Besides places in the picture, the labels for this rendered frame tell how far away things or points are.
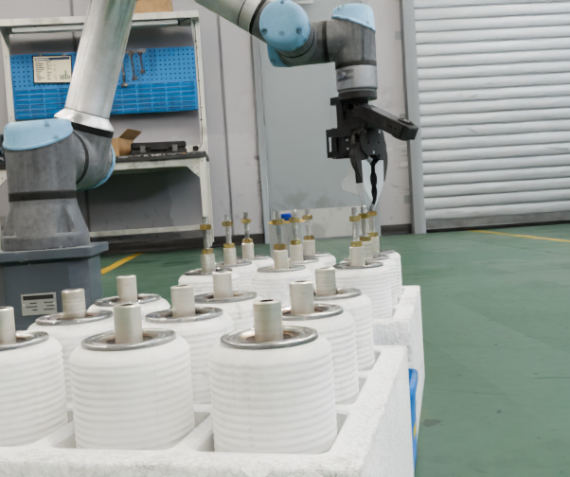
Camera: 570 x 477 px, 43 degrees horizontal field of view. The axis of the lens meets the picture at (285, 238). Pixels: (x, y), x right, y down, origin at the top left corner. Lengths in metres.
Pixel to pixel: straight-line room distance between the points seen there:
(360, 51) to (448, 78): 5.16
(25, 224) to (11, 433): 0.71
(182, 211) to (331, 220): 1.28
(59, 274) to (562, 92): 5.88
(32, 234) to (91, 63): 0.36
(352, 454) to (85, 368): 0.21
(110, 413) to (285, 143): 5.68
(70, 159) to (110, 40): 0.25
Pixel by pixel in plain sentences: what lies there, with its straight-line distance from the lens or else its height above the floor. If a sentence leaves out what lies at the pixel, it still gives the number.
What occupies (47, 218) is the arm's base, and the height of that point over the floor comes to 0.35.
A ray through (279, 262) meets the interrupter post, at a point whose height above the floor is 0.26.
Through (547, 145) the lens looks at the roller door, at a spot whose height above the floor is 0.69.
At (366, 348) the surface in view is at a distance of 0.77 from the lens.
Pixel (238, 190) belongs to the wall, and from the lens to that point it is 6.17.
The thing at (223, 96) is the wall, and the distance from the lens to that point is 6.24.
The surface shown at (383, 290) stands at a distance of 1.07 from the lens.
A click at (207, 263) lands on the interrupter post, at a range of 1.13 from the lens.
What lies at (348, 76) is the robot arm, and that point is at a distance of 1.32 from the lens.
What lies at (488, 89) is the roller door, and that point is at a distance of 6.56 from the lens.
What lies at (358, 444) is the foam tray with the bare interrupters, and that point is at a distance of 0.54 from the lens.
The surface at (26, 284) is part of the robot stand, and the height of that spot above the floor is 0.24.
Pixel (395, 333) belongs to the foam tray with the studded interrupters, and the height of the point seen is 0.16.
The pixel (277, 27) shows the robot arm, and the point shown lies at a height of 0.63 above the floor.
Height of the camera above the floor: 0.36
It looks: 3 degrees down
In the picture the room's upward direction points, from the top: 4 degrees counter-clockwise
